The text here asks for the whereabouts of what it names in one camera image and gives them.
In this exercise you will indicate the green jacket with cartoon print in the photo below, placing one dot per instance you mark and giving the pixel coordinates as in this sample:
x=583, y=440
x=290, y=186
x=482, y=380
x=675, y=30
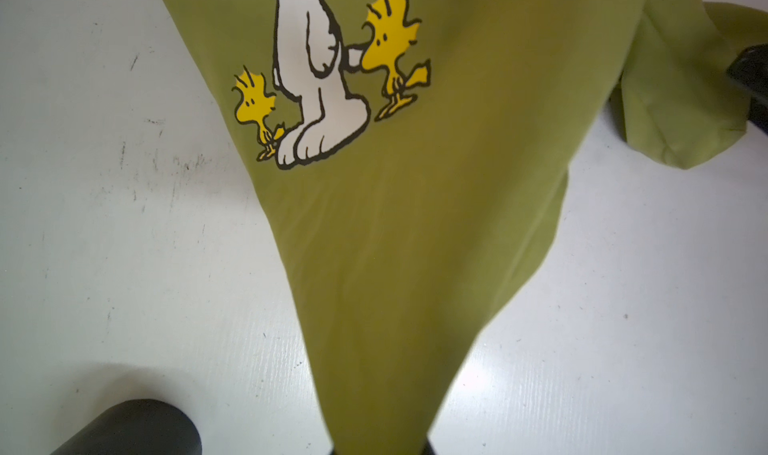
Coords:
x=411, y=157

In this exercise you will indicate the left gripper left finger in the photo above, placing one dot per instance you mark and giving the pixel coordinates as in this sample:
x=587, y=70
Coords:
x=139, y=426

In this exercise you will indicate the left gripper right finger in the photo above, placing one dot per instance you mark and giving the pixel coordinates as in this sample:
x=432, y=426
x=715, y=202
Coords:
x=749, y=72

